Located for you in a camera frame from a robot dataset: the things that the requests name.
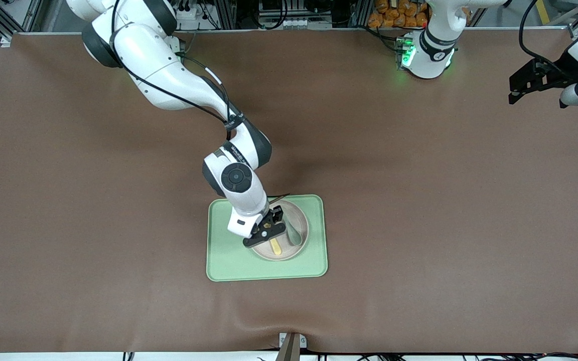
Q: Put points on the white terminal block row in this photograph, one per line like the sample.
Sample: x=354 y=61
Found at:
x=292 y=22

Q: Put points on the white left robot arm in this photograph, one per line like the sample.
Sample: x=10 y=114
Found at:
x=427 y=62

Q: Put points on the yellow plastic fork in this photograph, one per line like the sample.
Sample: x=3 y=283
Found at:
x=276 y=247

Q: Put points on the round cream plate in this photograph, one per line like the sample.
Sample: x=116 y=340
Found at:
x=296 y=213

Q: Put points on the pale green plastic spoon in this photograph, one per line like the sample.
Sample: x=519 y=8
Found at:
x=295 y=235

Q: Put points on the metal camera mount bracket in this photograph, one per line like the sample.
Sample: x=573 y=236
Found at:
x=291 y=346

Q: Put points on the white power strip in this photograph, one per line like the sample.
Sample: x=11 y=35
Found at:
x=187 y=14

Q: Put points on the light green rectangular tray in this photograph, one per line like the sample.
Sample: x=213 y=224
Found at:
x=229 y=265

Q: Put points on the brown table mat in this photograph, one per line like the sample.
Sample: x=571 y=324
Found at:
x=118 y=250

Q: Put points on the orange packets pile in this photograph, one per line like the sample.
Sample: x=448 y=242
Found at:
x=399 y=15

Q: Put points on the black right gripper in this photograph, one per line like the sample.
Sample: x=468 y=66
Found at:
x=274 y=216

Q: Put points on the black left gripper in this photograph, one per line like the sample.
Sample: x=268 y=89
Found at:
x=555 y=75

